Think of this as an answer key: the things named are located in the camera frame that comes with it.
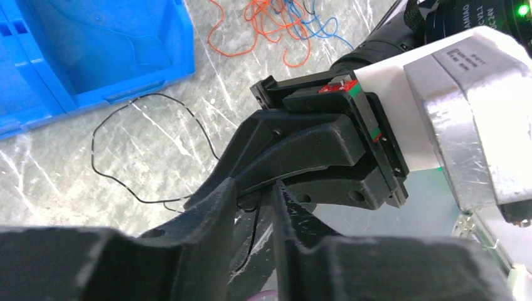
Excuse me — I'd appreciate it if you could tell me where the blue two-compartment plastic bin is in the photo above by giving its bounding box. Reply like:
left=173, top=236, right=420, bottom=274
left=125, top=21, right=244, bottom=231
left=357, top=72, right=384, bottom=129
left=1, top=0, right=195, bottom=138

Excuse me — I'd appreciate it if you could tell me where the cable bundle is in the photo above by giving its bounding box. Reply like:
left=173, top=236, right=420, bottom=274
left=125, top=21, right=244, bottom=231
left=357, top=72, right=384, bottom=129
left=206, top=0, right=354, bottom=68

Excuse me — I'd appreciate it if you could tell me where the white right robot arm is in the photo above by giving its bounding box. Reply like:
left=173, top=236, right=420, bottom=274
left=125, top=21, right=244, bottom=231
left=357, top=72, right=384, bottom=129
left=184, top=1, right=531, bottom=212

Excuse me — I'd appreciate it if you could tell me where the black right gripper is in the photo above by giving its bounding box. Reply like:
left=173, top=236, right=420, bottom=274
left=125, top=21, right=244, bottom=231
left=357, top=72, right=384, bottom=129
left=184, top=71, right=409, bottom=212

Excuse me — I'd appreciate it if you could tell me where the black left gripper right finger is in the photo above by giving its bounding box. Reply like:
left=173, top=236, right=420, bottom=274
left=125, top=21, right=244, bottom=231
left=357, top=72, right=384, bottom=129
left=272, top=182, right=513, bottom=300

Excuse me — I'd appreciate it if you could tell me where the black cable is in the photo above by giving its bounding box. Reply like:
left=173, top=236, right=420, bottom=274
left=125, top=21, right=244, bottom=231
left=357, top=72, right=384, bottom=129
left=90, top=92, right=263, bottom=273

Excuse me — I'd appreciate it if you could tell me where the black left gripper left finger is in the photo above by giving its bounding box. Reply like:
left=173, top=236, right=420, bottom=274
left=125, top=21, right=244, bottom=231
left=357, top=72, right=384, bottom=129
left=1, top=178, right=237, bottom=300

